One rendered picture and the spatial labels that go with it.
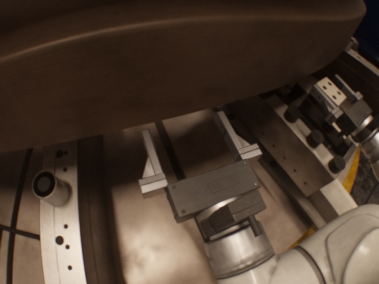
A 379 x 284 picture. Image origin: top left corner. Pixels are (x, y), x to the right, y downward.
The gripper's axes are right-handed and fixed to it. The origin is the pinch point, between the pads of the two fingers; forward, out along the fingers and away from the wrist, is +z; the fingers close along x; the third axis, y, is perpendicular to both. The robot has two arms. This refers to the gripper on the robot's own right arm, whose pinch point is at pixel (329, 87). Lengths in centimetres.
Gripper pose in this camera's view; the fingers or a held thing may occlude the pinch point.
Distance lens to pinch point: 63.7
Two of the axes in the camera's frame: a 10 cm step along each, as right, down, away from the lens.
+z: -5.1, -7.7, 3.9
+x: 8.5, -3.9, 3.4
